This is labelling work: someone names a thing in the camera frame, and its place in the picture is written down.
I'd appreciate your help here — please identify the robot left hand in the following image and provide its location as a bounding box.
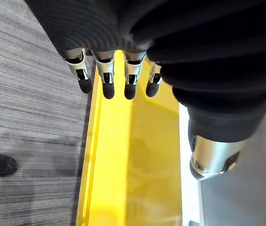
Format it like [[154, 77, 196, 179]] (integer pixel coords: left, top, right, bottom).
[[24, 0, 266, 181]]

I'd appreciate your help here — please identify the yellow shelf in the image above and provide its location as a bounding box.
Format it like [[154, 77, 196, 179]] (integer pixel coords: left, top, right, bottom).
[[75, 49, 183, 226]]

